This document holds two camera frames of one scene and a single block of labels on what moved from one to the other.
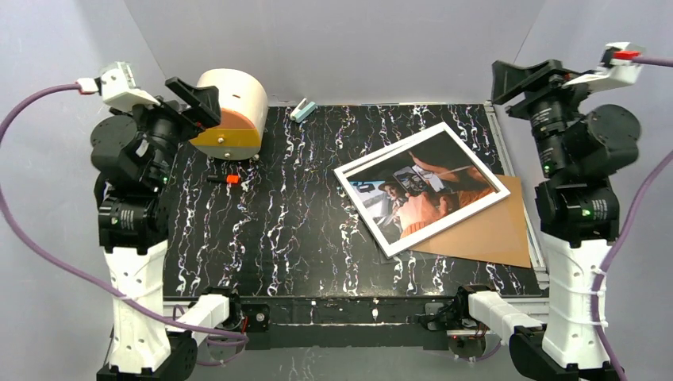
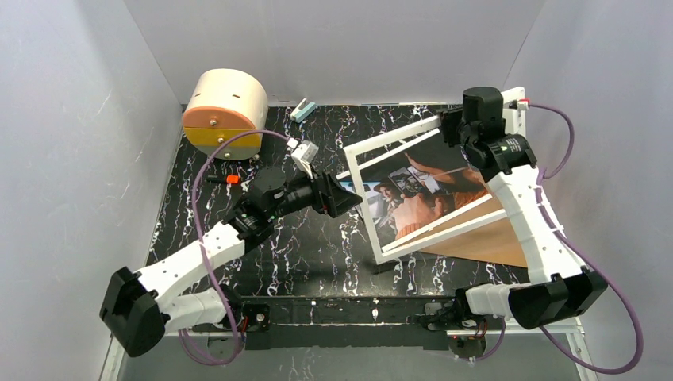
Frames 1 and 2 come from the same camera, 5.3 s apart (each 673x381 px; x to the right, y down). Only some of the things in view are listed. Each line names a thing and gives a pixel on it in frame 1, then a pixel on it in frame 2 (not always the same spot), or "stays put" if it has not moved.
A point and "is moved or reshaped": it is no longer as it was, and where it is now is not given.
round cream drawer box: (244, 105) stays put
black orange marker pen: (228, 178) stays put
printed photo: (420, 186) is moved or reshaped
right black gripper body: (540, 93) → (451, 126)
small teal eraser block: (303, 109) stays put
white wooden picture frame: (390, 245) is moved or reshaped
